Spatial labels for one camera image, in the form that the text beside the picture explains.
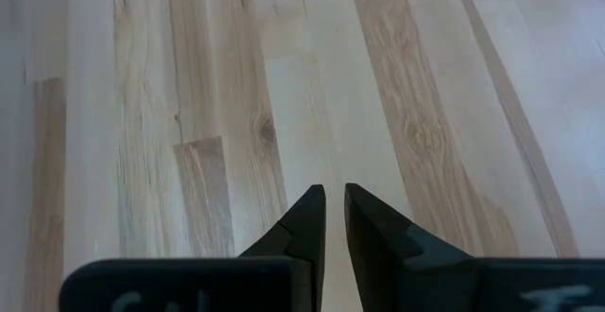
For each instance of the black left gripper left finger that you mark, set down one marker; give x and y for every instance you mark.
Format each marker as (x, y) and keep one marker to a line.
(283, 279)

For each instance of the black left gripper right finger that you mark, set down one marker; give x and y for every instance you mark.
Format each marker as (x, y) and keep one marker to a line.
(402, 279)

